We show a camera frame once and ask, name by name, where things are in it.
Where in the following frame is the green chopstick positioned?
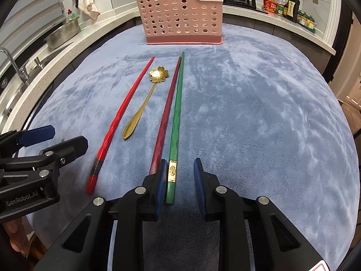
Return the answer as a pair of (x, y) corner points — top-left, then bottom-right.
(165, 51), (185, 206)

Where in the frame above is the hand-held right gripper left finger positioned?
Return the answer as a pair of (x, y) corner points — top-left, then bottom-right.
(39, 159), (169, 271)

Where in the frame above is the condiment jar set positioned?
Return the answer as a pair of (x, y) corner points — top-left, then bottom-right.
(297, 9), (317, 33)

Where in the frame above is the maroon chopstick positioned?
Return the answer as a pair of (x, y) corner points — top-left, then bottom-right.
(148, 56), (182, 176)

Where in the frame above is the blue-grey fleece blanket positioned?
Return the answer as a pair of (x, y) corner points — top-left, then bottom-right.
(25, 23), (356, 271)

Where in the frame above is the pink perforated utensil holder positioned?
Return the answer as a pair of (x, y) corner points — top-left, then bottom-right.
(134, 0), (224, 46)

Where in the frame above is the steel sink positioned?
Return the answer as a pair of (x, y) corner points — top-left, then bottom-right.
(0, 41), (74, 120)

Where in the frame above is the chrome faucet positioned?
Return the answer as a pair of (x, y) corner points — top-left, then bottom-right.
(0, 48), (29, 84)

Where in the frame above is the red instant noodle cup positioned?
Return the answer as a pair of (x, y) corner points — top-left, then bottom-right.
(262, 0), (278, 13)

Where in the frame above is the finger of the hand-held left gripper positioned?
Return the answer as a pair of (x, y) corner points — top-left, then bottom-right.
(0, 125), (56, 159)
(0, 136), (89, 179)

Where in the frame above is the person's left hand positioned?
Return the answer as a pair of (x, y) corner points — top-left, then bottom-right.
(5, 220), (32, 256)

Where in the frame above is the steel basin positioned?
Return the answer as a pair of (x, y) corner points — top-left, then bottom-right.
(43, 16), (81, 49)

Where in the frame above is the gold flower spoon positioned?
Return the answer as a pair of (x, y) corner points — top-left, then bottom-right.
(122, 66), (171, 141)

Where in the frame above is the red chopstick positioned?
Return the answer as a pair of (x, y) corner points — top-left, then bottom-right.
(85, 56), (155, 195)

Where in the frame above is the white window blind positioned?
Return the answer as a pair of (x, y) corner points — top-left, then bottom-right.
(0, 0), (67, 64)

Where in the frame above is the dark soy sauce bottle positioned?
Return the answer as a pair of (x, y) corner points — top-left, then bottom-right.
(283, 0), (300, 22)

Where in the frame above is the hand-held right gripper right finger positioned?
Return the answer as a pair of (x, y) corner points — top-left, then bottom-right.
(193, 157), (331, 271)

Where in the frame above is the black gas stove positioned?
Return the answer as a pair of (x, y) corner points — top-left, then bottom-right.
(222, 0), (269, 15)

